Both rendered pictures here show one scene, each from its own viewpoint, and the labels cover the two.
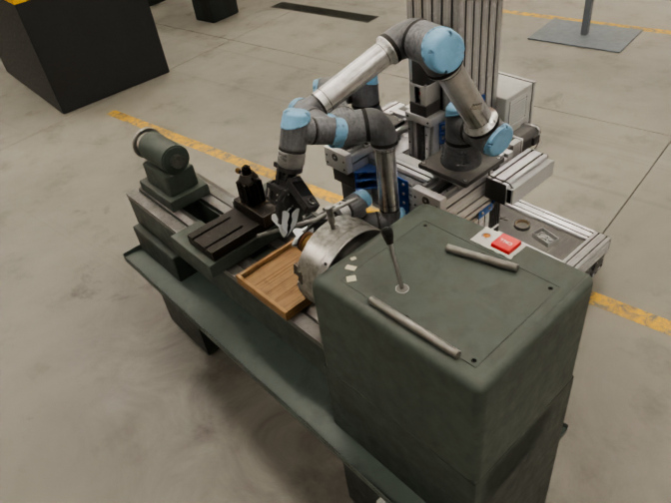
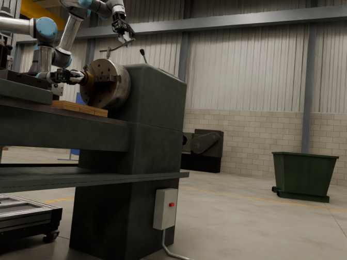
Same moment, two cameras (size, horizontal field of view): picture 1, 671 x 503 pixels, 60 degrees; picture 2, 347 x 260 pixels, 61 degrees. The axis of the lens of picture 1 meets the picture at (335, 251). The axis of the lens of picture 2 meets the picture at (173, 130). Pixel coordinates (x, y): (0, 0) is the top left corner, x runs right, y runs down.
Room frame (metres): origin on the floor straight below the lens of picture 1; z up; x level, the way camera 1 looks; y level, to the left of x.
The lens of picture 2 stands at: (1.73, 1.85, 0.73)
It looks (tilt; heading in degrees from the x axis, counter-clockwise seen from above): 4 degrees up; 247
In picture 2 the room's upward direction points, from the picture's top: 5 degrees clockwise
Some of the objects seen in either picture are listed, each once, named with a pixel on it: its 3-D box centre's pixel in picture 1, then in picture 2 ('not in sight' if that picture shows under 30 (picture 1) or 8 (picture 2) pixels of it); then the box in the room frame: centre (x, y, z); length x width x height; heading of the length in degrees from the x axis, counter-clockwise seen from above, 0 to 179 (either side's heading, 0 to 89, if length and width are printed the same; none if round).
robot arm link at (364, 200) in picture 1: (355, 204); (46, 78); (1.78, -0.10, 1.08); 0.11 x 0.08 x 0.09; 126
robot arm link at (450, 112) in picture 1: (463, 120); (43, 53); (1.83, -0.51, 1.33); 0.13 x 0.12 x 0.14; 24
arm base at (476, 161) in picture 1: (461, 148); (40, 69); (1.84, -0.51, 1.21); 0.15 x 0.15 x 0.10
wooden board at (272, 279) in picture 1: (298, 271); (63, 109); (1.67, 0.15, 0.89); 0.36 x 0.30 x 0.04; 127
